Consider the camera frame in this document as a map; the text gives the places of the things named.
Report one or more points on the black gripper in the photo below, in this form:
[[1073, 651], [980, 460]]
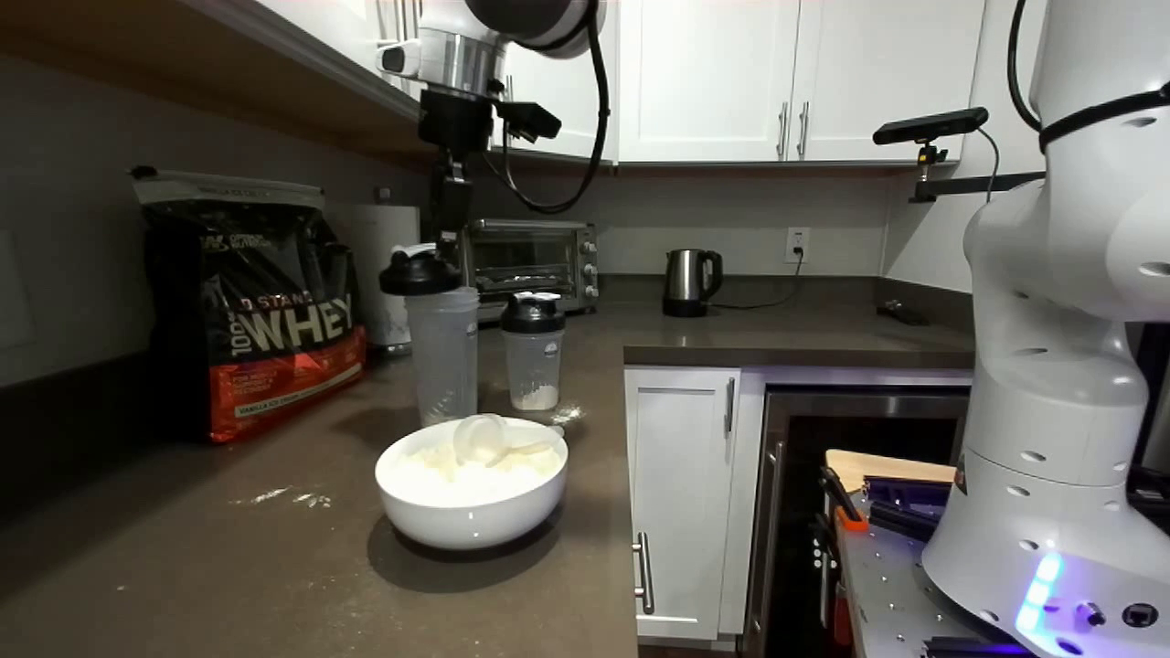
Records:
[[457, 122]]

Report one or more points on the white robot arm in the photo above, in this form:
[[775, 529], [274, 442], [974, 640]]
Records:
[[1061, 404]]

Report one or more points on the tall clear shaker cup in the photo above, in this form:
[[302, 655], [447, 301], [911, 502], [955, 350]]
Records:
[[442, 367]]

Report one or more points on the small shaker cup black lid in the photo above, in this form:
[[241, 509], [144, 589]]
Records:
[[531, 367]]

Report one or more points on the small black counter object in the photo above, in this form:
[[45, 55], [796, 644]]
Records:
[[900, 312]]

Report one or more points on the silver toaster oven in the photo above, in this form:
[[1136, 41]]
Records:
[[535, 262]]

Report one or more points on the white paper towel roll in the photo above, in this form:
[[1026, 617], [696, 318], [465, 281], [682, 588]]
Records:
[[384, 281]]

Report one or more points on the black whey protein bag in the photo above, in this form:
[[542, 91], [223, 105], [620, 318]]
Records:
[[241, 315]]

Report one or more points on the steel electric kettle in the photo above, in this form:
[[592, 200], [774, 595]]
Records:
[[690, 284]]

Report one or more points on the white bowl with powder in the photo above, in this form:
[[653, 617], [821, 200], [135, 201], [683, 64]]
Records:
[[469, 515]]

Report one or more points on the white powder spill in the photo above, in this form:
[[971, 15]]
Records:
[[306, 500]]

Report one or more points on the white panelled cabinet door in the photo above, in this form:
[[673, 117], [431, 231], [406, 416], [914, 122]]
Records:
[[682, 488]]

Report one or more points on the orange and black tool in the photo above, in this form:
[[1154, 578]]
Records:
[[848, 509]]

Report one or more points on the light wooden board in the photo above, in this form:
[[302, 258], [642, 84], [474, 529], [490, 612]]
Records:
[[891, 466]]

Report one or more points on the white robot mounting table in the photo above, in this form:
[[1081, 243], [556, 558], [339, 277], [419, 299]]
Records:
[[891, 588]]

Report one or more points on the white wall outlet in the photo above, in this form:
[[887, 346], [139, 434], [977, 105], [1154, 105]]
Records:
[[797, 243]]

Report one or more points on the black camera on stand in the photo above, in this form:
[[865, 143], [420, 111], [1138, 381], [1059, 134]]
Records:
[[933, 126]]

